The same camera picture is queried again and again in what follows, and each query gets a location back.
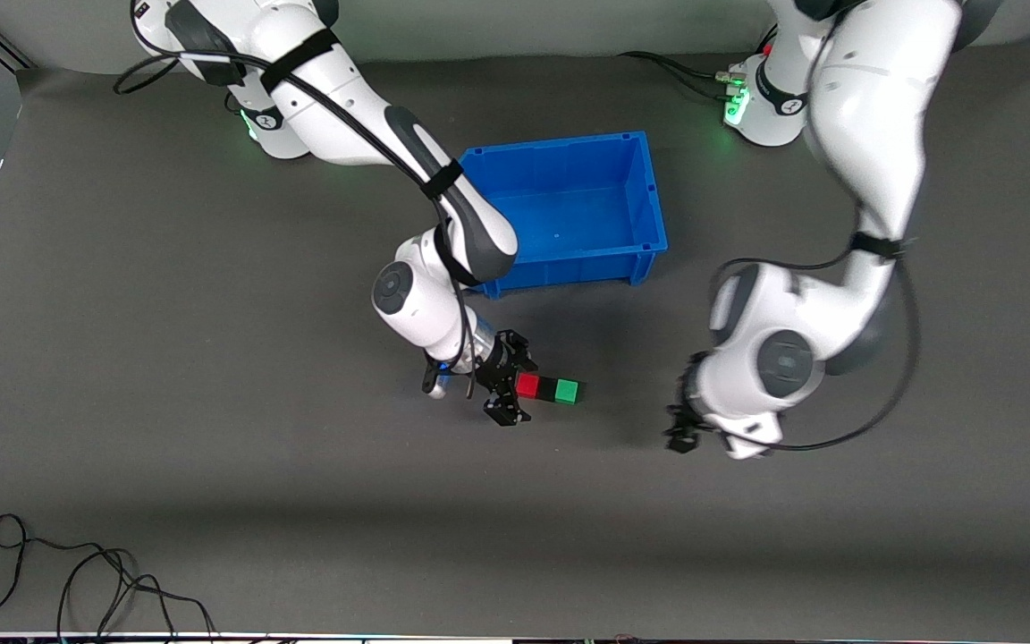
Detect blue plastic bin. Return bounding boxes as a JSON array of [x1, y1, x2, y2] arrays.
[[457, 131, 669, 300]]

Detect dark grey table mat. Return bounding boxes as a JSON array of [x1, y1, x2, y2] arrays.
[[0, 31, 1030, 641]]

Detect black left base cables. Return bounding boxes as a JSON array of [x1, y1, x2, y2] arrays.
[[617, 27, 780, 101]]

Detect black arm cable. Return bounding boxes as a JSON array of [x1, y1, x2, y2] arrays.
[[710, 228, 924, 453], [113, 0, 482, 400]]

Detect black looped floor cable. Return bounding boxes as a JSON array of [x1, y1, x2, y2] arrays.
[[0, 513, 78, 634]]

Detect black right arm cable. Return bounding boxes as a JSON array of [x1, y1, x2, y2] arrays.
[[113, 0, 482, 400]]

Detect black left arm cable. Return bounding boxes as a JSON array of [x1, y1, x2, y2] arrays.
[[710, 228, 924, 453]]

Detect black tangled floor cable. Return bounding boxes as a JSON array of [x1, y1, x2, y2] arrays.
[[56, 546, 217, 641]]

